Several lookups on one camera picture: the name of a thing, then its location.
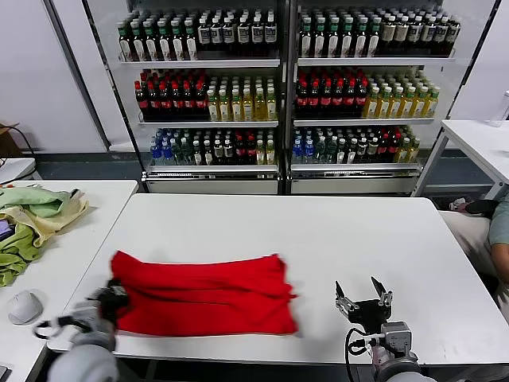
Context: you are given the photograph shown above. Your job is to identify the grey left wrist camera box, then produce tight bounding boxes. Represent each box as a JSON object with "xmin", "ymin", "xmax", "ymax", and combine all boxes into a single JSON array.
[{"xmin": 73, "ymin": 300, "xmax": 103, "ymax": 319}]

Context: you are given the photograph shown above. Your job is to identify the dark bottle beige label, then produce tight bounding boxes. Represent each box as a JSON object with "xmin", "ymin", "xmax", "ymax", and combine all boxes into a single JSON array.
[
  {"xmin": 408, "ymin": 16, "xmax": 422, "ymax": 56},
  {"xmin": 380, "ymin": 16, "xmax": 395, "ymax": 56},
  {"xmin": 421, "ymin": 16, "xmax": 435, "ymax": 56},
  {"xmin": 394, "ymin": 16, "xmax": 410, "ymax": 56},
  {"xmin": 433, "ymin": 16, "xmax": 448, "ymax": 56},
  {"xmin": 446, "ymin": 16, "xmax": 461, "ymax": 56}
]

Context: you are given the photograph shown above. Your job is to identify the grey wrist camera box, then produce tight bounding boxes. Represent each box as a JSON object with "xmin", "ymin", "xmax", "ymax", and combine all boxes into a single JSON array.
[
  {"xmin": 380, "ymin": 321, "xmax": 414, "ymax": 352},
  {"xmin": 73, "ymin": 300, "xmax": 103, "ymax": 319}
]

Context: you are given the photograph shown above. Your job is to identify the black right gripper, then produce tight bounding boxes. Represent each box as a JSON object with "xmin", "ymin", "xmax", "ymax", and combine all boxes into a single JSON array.
[{"xmin": 334, "ymin": 275, "xmax": 394, "ymax": 334}]

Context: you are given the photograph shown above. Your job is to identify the red shirt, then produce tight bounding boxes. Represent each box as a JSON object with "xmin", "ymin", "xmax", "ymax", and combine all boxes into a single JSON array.
[{"xmin": 110, "ymin": 249, "xmax": 300, "ymax": 338}]

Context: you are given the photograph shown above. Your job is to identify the lime green garment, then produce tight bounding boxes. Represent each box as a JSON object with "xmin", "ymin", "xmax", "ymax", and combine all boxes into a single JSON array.
[{"xmin": 0, "ymin": 224, "xmax": 44, "ymax": 288}]

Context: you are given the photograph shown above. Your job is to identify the dark tea bottle white label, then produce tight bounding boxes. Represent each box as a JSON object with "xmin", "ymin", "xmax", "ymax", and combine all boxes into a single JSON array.
[
  {"xmin": 209, "ymin": 18, "xmax": 223, "ymax": 52},
  {"xmin": 251, "ymin": 14, "xmax": 264, "ymax": 52},
  {"xmin": 197, "ymin": 18, "xmax": 211, "ymax": 52},
  {"xmin": 237, "ymin": 14, "xmax": 251, "ymax": 52},
  {"xmin": 264, "ymin": 14, "xmax": 278, "ymax": 52},
  {"xmin": 222, "ymin": 18, "xmax": 235, "ymax": 52}
]

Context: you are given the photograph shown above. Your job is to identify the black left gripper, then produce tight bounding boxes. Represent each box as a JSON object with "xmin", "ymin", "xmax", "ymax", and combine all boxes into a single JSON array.
[{"xmin": 98, "ymin": 278, "xmax": 131, "ymax": 323}]

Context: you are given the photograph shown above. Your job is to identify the seated person beige trousers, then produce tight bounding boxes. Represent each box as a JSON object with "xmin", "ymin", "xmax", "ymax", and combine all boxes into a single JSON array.
[{"xmin": 439, "ymin": 197, "xmax": 509, "ymax": 307}]

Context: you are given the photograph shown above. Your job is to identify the white table with legs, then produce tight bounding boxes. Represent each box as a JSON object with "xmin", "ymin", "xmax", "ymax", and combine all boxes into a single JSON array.
[{"xmin": 411, "ymin": 118, "xmax": 509, "ymax": 200}]

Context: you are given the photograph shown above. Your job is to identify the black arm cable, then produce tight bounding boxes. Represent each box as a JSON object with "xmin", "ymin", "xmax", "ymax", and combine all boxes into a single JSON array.
[
  {"xmin": 344, "ymin": 326, "xmax": 377, "ymax": 382},
  {"xmin": 32, "ymin": 316, "xmax": 92, "ymax": 340}
]

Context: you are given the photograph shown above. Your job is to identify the pale green garment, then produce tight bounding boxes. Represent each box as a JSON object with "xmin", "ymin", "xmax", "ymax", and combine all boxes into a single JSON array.
[{"xmin": 0, "ymin": 185, "xmax": 75, "ymax": 219}]

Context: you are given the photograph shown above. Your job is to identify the cream garment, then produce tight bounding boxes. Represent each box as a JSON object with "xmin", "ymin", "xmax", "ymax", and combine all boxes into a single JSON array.
[{"xmin": 0, "ymin": 189, "xmax": 91, "ymax": 248}]

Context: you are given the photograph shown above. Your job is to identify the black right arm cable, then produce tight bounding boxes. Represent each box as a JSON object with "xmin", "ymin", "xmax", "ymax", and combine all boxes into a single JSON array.
[{"xmin": 344, "ymin": 326, "xmax": 377, "ymax": 382}]

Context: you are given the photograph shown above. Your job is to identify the dark bottle green cap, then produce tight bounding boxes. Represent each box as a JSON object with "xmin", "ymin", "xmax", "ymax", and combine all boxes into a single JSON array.
[
  {"xmin": 132, "ymin": 21, "xmax": 146, "ymax": 63},
  {"xmin": 171, "ymin": 20, "xmax": 185, "ymax": 62},
  {"xmin": 355, "ymin": 18, "xmax": 368, "ymax": 59},
  {"xmin": 158, "ymin": 20, "xmax": 173, "ymax": 62},
  {"xmin": 146, "ymin": 21, "xmax": 159, "ymax": 63},
  {"xmin": 119, "ymin": 21, "xmax": 134, "ymax": 63},
  {"xmin": 313, "ymin": 18, "xmax": 327, "ymax": 59},
  {"xmin": 367, "ymin": 18, "xmax": 381, "ymax": 58},
  {"xmin": 327, "ymin": 18, "xmax": 340, "ymax": 59},
  {"xmin": 340, "ymin": 18, "xmax": 355, "ymax": 59},
  {"xmin": 185, "ymin": 19, "xmax": 199, "ymax": 61},
  {"xmin": 299, "ymin": 18, "xmax": 313, "ymax": 59}
]

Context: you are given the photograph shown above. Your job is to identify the bare person forearm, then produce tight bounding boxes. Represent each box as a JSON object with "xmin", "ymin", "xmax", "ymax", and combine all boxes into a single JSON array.
[{"xmin": 492, "ymin": 241, "xmax": 509, "ymax": 284}]

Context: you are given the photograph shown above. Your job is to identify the purple flat item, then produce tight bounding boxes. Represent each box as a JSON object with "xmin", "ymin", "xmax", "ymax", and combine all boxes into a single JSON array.
[{"xmin": 0, "ymin": 219, "xmax": 17, "ymax": 242}]

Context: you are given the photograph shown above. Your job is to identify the brown cardboard box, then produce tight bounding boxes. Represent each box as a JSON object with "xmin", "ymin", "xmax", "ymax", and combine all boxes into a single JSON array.
[{"xmin": 0, "ymin": 122, "xmax": 23, "ymax": 158}]

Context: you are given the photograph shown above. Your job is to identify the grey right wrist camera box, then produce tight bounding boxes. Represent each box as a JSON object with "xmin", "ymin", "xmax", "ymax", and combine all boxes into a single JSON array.
[{"xmin": 380, "ymin": 321, "xmax": 414, "ymax": 352}]

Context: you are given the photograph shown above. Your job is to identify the grey computer mouse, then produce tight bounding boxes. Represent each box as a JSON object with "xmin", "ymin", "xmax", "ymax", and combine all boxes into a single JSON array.
[{"xmin": 7, "ymin": 289, "xmax": 45, "ymax": 326}]

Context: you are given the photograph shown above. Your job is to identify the grey slanted post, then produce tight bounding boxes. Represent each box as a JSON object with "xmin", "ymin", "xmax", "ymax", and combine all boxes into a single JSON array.
[{"xmin": 42, "ymin": 0, "xmax": 111, "ymax": 151}]

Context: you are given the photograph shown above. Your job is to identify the drinks display cabinet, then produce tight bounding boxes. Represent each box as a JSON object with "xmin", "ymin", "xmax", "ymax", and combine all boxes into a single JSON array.
[
  {"xmin": 286, "ymin": 0, "xmax": 502, "ymax": 197},
  {"xmin": 81, "ymin": 0, "xmax": 293, "ymax": 196}
]

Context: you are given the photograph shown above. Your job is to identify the yellow drink bottle green cap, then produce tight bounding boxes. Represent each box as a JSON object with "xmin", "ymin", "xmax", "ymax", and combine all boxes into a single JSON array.
[
  {"xmin": 265, "ymin": 87, "xmax": 278, "ymax": 122},
  {"xmin": 402, "ymin": 86, "xmax": 416, "ymax": 119},
  {"xmin": 231, "ymin": 88, "xmax": 243, "ymax": 123},
  {"xmin": 427, "ymin": 86, "xmax": 441, "ymax": 119},
  {"xmin": 242, "ymin": 88, "xmax": 255, "ymax": 123},
  {"xmin": 366, "ymin": 86, "xmax": 380, "ymax": 119},
  {"xmin": 207, "ymin": 89, "xmax": 220, "ymax": 123},
  {"xmin": 414, "ymin": 86, "xmax": 428, "ymax": 119},
  {"xmin": 254, "ymin": 87, "xmax": 266, "ymax": 122},
  {"xmin": 219, "ymin": 89, "xmax": 231, "ymax": 123},
  {"xmin": 390, "ymin": 86, "xmax": 404, "ymax": 119},
  {"xmin": 379, "ymin": 86, "xmax": 392, "ymax": 119}
]

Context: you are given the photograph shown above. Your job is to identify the black padded object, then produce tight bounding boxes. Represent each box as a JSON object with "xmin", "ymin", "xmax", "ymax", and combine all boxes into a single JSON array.
[{"xmin": 465, "ymin": 199, "xmax": 500, "ymax": 216}]

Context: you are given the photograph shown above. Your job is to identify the black background cable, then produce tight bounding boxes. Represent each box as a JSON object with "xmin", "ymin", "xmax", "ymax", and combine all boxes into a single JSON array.
[{"xmin": 0, "ymin": 126, "xmax": 39, "ymax": 168}]

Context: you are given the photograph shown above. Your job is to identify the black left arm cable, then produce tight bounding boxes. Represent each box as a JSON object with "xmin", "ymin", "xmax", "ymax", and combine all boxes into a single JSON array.
[{"xmin": 32, "ymin": 316, "xmax": 92, "ymax": 340}]

